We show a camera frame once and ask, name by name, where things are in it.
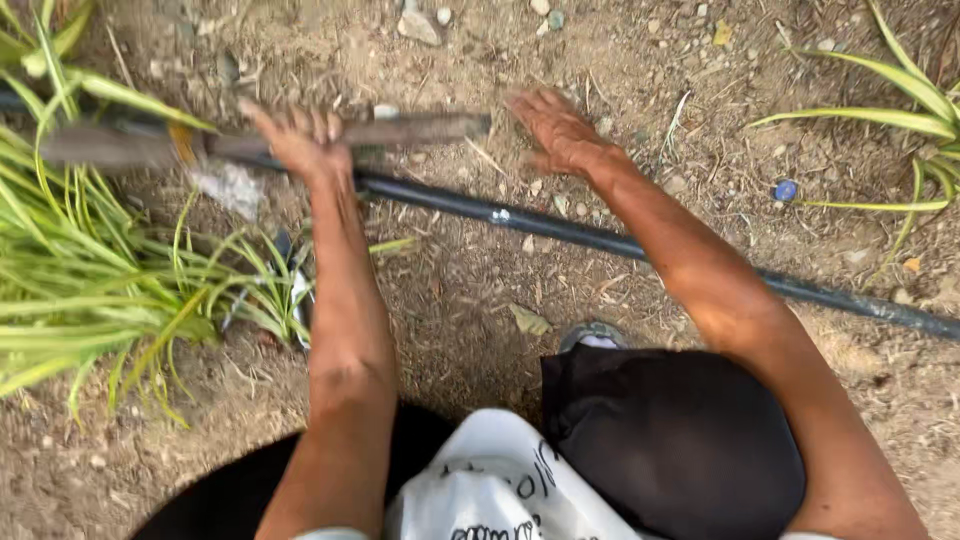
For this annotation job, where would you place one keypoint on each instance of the black trousers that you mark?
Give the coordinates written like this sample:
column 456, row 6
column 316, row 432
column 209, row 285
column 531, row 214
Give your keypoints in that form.
column 675, row 442

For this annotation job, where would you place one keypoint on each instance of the black and white shoe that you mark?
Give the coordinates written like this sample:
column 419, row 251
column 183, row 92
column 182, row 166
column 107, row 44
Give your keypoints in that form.
column 301, row 300

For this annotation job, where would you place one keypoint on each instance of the small green striped grass plant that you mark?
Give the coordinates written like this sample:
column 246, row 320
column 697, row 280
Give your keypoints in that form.
column 907, row 90

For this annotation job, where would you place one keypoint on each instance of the person's left fingers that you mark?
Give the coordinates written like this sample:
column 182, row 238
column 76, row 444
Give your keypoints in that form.
column 300, row 121

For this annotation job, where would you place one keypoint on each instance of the grey shoe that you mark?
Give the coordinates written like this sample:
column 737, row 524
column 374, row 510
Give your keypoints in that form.
column 592, row 336

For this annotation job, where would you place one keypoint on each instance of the yellow dry leaf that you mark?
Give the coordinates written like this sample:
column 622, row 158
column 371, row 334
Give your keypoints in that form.
column 721, row 32

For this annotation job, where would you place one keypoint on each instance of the dry fallen leaf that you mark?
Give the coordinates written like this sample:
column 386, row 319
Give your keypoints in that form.
column 529, row 321

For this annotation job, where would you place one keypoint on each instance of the large green striped grass plant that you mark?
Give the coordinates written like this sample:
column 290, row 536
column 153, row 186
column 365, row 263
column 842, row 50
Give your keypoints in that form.
column 90, row 285

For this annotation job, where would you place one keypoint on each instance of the white printed shirt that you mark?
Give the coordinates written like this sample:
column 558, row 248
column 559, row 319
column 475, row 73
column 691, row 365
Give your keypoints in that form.
column 502, row 487

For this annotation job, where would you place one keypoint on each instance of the person's right hand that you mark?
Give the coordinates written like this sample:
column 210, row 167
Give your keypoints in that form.
column 566, row 142

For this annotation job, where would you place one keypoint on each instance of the grey pale stone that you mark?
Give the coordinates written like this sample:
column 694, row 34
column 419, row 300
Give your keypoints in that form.
column 418, row 28

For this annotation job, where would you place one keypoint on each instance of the long black irrigation pipe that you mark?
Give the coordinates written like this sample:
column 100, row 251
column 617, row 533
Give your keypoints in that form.
column 570, row 231

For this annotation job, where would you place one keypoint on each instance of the grey crumpled debris piece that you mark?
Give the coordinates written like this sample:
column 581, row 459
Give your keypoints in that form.
column 229, row 187

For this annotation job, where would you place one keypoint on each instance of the blue bottle cap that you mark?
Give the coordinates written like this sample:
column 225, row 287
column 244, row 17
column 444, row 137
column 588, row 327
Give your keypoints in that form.
column 785, row 190

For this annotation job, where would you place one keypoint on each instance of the rusty garden hand tool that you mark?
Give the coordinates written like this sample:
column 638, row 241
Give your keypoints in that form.
column 420, row 129

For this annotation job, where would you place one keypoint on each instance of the person's left hand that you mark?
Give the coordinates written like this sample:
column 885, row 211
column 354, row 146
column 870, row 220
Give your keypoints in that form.
column 304, row 150

